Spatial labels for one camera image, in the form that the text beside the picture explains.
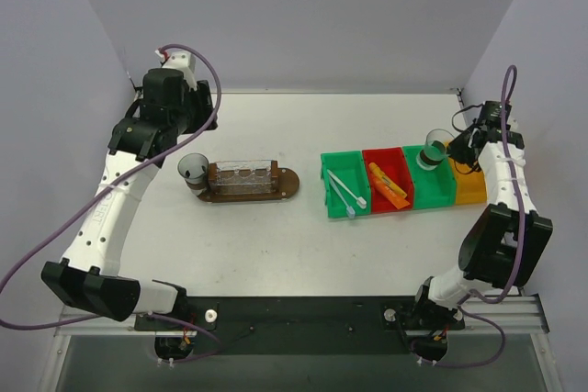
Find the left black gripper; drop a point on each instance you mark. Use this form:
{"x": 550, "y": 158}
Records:
{"x": 202, "y": 105}

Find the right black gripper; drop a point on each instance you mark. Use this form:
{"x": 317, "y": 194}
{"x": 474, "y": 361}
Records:
{"x": 459, "y": 149}

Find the dark smoked plastic cup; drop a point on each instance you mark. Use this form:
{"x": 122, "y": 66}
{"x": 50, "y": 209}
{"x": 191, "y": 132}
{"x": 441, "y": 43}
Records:
{"x": 194, "y": 169}

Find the clear acrylic toothbrush holder rack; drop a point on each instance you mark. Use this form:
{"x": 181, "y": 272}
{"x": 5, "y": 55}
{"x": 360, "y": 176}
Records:
{"x": 247, "y": 177}

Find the orange toothpaste tube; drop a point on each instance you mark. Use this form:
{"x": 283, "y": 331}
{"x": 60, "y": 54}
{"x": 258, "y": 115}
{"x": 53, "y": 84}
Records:
{"x": 387, "y": 188}

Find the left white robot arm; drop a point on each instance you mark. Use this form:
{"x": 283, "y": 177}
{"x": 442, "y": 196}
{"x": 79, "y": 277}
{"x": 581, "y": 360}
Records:
{"x": 173, "y": 104}

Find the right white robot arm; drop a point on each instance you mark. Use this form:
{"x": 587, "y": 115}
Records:
{"x": 502, "y": 249}

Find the brown oval wooden tray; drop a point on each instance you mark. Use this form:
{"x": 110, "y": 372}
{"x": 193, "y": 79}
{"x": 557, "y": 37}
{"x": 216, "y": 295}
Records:
{"x": 288, "y": 184}

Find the white toothbrush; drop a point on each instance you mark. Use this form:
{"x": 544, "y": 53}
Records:
{"x": 360, "y": 201}

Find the light blue toothbrush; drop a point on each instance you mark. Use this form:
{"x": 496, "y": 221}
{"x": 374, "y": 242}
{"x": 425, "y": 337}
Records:
{"x": 350, "y": 212}

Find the yellow plastic bin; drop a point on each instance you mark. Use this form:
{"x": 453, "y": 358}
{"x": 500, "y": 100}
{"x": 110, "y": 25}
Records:
{"x": 470, "y": 186}

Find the right green plastic bin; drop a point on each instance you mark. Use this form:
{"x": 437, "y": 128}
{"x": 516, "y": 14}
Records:
{"x": 432, "y": 189}

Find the green plastic bin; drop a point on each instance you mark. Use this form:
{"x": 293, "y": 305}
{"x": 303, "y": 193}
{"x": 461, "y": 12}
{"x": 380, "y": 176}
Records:
{"x": 432, "y": 189}
{"x": 350, "y": 168}

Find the red plastic bin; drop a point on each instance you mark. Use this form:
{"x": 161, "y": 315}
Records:
{"x": 392, "y": 162}

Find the left green plastic bin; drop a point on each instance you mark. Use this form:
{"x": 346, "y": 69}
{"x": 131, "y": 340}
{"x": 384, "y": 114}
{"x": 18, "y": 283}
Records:
{"x": 350, "y": 168}

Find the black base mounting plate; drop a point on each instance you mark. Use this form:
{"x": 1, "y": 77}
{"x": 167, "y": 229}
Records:
{"x": 297, "y": 325}

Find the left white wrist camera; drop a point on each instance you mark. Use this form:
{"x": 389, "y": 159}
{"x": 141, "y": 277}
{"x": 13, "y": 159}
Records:
{"x": 179, "y": 60}

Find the aluminium extrusion rail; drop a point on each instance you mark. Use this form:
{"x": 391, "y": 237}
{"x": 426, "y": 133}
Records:
{"x": 515, "y": 315}

